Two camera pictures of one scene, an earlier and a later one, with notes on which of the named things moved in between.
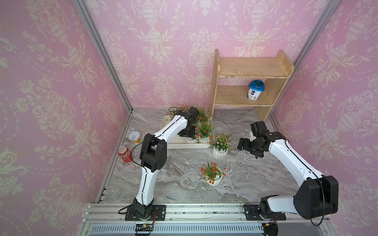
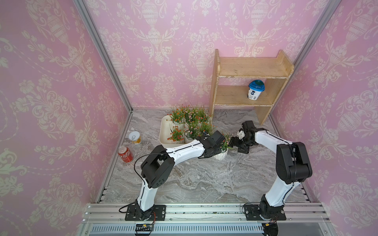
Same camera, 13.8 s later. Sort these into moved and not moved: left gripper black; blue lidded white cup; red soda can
Moved: left gripper black
Not moved: red soda can; blue lidded white cup
